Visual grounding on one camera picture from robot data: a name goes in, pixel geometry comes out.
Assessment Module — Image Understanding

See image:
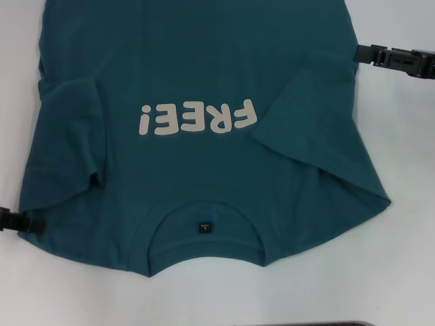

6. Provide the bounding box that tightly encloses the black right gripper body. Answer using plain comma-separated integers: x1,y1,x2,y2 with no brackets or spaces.
411,49,435,81

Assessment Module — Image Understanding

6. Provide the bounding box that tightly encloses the teal blue printed t-shirt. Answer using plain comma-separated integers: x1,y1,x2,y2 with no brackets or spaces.
20,0,392,278

